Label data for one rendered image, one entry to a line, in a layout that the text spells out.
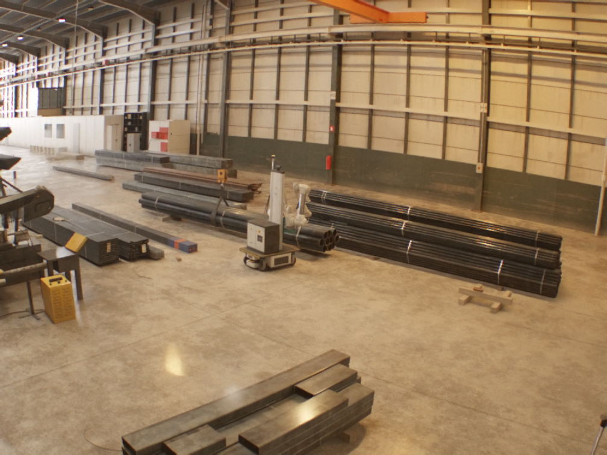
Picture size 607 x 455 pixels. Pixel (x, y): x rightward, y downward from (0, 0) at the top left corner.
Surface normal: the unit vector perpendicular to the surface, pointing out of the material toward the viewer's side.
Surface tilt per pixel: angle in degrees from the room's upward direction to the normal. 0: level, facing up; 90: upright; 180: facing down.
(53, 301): 90
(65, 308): 90
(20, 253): 90
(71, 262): 90
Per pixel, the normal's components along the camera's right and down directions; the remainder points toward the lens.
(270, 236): 0.65, 0.21
